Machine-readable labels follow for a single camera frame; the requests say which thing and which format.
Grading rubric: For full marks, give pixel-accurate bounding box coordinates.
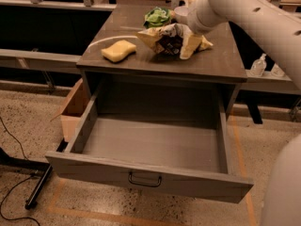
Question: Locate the brown chip bag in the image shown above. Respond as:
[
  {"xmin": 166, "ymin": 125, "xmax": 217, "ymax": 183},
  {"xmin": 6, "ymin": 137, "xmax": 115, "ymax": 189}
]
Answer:
[{"xmin": 136, "ymin": 24, "xmax": 214, "ymax": 56}]

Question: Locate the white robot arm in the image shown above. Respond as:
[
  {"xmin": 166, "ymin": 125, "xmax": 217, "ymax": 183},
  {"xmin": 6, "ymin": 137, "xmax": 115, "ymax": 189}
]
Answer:
[{"xmin": 187, "ymin": 0, "xmax": 301, "ymax": 226}]

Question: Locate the green chip bag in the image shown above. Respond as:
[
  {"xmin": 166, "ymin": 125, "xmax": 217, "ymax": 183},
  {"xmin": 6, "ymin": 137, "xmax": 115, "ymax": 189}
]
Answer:
[{"xmin": 143, "ymin": 7, "xmax": 173, "ymax": 28}]

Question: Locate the grey cabinet counter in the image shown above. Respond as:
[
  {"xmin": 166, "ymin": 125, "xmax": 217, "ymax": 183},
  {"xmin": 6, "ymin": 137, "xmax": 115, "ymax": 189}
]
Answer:
[{"xmin": 77, "ymin": 5, "xmax": 246, "ymax": 112}]

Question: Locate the open grey top drawer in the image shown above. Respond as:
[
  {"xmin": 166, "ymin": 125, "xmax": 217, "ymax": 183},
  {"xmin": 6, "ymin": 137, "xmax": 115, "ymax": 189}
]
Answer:
[{"xmin": 46, "ymin": 84, "xmax": 253, "ymax": 203}]

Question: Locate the white bowl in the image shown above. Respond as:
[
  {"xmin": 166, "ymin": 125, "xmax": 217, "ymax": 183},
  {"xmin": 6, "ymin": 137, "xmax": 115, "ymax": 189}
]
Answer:
[{"xmin": 174, "ymin": 6, "xmax": 188, "ymax": 24}]

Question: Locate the yellow sponge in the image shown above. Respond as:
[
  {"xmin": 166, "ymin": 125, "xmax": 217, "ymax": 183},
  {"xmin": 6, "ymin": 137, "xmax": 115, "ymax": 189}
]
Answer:
[{"xmin": 101, "ymin": 40, "xmax": 136, "ymax": 62}]

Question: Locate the cardboard box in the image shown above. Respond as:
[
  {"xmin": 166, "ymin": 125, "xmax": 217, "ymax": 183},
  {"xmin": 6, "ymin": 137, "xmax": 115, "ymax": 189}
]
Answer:
[{"xmin": 54, "ymin": 79, "xmax": 89, "ymax": 142}]

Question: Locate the black stand base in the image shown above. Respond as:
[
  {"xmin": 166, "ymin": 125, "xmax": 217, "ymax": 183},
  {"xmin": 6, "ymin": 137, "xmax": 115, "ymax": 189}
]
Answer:
[{"xmin": 0, "ymin": 138, "xmax": 69, "ymax": 210}]

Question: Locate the black drawer handle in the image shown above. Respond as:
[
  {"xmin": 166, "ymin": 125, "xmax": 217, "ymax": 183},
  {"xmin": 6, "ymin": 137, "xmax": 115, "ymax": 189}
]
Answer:
[{"xmin": 128, "ymin": 172, "xmax": 162, "ymax": 187}]

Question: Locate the grey metal rail shelf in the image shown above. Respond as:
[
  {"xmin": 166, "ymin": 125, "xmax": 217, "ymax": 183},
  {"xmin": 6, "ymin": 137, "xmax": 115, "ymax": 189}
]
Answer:
[{"xmin": 0, "ymin": 49, "xmax": 80, "ymax": 74}]

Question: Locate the black floor cable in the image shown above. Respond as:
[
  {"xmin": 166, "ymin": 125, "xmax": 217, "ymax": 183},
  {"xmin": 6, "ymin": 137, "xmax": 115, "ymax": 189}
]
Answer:
[{"xmin": 0, "ymin": 115, "xmax": 41, "ymax": 226}]

